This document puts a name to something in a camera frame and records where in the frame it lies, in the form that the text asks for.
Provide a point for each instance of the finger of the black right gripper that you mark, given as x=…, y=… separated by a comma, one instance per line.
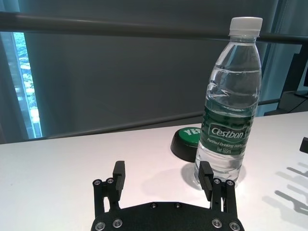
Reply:
x=305, y=145

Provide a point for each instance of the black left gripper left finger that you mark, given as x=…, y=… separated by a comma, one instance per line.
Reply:
x=119, y=178

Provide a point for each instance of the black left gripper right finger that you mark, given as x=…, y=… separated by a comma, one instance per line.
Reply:
x=204, y=178

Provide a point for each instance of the clear plastic water bottle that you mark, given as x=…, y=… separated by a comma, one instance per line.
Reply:
x=228, y=108

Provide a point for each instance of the dark cabinet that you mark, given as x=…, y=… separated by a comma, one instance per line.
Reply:
x=291, y=102

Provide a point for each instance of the grey lower window bar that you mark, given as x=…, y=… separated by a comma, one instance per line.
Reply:
x=120, y=125

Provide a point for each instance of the blue-lit window strip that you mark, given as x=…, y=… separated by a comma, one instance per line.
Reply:
x=26, y=84

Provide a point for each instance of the grey metal handrail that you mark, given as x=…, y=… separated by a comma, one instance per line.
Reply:
x=120, y=25

